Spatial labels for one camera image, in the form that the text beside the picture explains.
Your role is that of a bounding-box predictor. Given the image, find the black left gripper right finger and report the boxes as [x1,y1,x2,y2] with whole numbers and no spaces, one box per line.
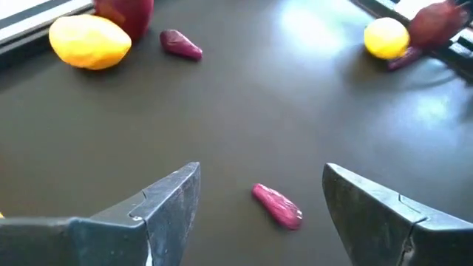
[321,162,473,266]

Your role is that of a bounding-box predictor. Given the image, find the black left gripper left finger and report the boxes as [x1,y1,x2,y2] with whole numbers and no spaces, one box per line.
[0,161,202,266]

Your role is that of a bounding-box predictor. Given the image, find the small purple sweet potato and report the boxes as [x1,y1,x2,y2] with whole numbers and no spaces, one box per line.
[159,29,204,62]
[251,183,304,231]

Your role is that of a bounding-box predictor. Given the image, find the large purple sweet potato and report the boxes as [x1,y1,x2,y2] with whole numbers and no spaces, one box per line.
[387,46,424,72]

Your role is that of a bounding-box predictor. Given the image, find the yellow lemon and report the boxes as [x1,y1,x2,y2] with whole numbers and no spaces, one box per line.
[363,16,411,61]
[48,13,133,71]

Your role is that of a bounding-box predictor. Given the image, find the red and yellow apple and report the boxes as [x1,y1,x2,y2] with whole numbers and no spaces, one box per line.
[92,0,155,42]

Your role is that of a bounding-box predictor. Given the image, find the black table mat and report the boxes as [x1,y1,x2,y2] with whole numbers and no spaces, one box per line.
[0,0,473,266]

